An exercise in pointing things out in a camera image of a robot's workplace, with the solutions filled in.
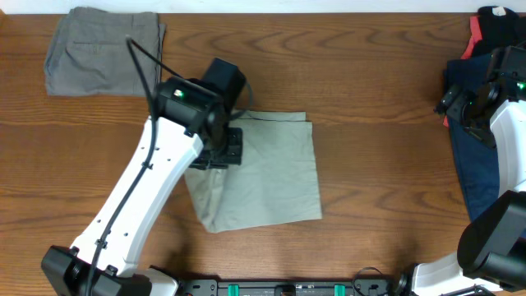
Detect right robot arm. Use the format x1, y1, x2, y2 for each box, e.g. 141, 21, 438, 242
394, 46, 525, 295

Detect navy blue garment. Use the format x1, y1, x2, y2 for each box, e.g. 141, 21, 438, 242
443, 54, 499, 220

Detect khaki green shorts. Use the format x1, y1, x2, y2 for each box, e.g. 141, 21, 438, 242
184, 111, 322, 233

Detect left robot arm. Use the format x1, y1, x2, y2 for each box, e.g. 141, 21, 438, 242
41, 58, 247, 295

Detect black garment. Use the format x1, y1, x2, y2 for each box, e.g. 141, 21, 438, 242
472, 6, 525, 57

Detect folded grey shorts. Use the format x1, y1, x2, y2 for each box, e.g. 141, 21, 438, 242
44, 7, 166, 97

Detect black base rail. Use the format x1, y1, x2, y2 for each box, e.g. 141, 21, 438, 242
176, 277, 413, 296

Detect red garment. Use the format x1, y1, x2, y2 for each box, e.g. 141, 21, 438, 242
461, 16, 482, 59

